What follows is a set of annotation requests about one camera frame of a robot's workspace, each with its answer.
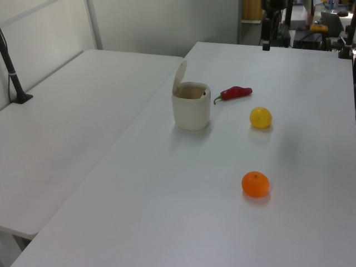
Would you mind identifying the cream garbage bin with lid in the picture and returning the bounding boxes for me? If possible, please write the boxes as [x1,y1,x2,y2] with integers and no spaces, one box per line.
[171,60,211,131]

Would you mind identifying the red chili pepper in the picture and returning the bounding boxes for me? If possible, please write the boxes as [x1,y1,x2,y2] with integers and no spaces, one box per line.
[213,86,253,106]

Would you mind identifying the yellow toy pear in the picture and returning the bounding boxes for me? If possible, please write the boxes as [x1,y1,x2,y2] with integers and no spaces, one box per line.
[249,106,273,129]

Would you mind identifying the orange toy mandarin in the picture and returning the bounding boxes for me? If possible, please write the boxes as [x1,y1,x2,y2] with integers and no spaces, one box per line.
[241,171,270,199]

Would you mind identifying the black pole with table clamp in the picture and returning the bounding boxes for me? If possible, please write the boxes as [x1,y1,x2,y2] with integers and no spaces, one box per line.
[260,0,271,52]

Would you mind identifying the yellow wooden panel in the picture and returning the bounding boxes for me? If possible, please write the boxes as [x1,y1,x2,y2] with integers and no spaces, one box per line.
[241,0,264,23]

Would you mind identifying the black stand clamp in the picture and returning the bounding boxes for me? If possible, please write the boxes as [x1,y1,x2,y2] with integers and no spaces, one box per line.
[337,24,356,60]

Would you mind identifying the black chair back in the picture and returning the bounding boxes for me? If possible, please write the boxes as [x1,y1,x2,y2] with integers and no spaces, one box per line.
[320,11,345,36]

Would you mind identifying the white partition frame post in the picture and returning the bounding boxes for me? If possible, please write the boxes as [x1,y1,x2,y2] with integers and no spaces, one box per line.
[85,0,104,51]

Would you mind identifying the black pole with base plate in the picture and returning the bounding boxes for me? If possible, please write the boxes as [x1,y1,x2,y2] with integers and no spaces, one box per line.
[0,27,33,105]

